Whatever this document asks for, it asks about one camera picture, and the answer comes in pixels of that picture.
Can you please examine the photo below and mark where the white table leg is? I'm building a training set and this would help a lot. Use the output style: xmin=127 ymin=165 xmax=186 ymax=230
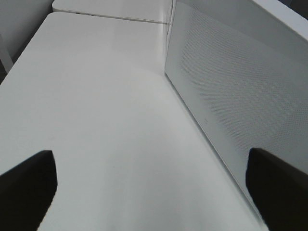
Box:
xmin=0 ymin=36 xmax=13 ymax=73

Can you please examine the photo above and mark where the white microwave door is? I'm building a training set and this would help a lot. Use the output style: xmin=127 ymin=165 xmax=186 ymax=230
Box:
xmin=165 ymin=0 xmax=308 ymax=201

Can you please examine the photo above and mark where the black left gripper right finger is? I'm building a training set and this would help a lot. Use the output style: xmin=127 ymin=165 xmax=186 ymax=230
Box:
xmin=245 ymin=148 xmax=308 ymax=231

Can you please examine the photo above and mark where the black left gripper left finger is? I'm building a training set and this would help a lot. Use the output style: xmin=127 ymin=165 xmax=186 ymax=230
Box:
xmin=0 ymin=150 xmax=58 ymax=231

